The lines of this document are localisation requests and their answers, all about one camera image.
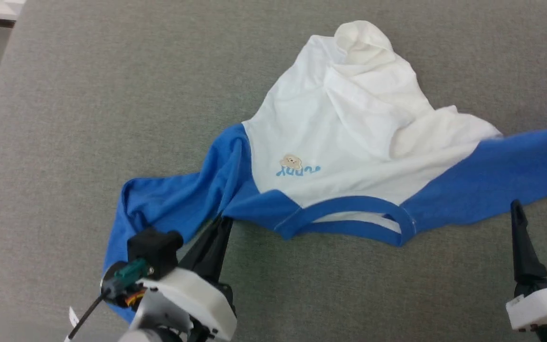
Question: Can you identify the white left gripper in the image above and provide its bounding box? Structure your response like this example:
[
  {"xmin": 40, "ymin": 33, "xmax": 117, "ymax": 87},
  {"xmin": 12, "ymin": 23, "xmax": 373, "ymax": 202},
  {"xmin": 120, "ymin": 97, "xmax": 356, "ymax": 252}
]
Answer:
[{"xmin": 131, "ymin": 217, "xmax": 237, "ymax": 342}]

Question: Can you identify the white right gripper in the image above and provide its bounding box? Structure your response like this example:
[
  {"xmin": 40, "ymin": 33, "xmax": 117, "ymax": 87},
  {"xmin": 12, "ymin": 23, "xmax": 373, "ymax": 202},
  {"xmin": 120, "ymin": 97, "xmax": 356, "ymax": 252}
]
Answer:
[{"xmin": 506, "ymin": 199, "xmax": 547, "ymax": 333}]

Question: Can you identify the white and blue shirt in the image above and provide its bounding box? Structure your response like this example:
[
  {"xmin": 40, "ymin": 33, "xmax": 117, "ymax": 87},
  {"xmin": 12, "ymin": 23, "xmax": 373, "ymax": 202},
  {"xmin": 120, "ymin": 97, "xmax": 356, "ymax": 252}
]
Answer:
[{"xmin": 103, "ymin": 20, "xmax": 547, "ymax": 323}]

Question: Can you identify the grey fabric sofa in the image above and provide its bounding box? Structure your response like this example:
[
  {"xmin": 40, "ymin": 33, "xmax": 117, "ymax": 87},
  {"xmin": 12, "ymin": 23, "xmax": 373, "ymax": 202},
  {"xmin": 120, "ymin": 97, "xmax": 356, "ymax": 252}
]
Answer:
[{"xmin": 0, "ymin": 0, "xmax": 547, "ymax": 342}]

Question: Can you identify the green cable connector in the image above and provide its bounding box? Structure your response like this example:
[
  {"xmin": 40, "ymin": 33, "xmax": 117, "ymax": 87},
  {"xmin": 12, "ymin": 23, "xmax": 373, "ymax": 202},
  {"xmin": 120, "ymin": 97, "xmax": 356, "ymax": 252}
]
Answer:
[{"xmin": 101, "ymin": 259, "xmax": 154, "ymax": 294}]

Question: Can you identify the thin black cable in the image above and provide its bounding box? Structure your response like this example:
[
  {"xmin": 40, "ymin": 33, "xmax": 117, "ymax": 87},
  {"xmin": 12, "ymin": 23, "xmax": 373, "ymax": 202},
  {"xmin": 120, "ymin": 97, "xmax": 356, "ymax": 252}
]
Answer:
[{"xmin": 65, "ymin": 291, "xmax": 113, "ymax": 342}]

